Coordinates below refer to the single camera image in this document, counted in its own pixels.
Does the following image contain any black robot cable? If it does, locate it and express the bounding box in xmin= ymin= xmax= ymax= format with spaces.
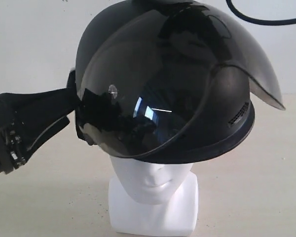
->
xmin=225 ymin=0 xmax=296 ymax=26

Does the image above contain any white mannequin head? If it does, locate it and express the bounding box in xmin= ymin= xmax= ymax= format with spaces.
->
xmin=108 ymin=157 xmax=199 ymax=237

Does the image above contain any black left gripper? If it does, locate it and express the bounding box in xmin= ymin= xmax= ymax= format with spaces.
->
xmin=0 ymin=88 xmax=79 ymax=174

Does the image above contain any black helmet with visor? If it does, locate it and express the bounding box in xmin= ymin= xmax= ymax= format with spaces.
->
xmin=75 ymin=0 xmax=285 ymax=164

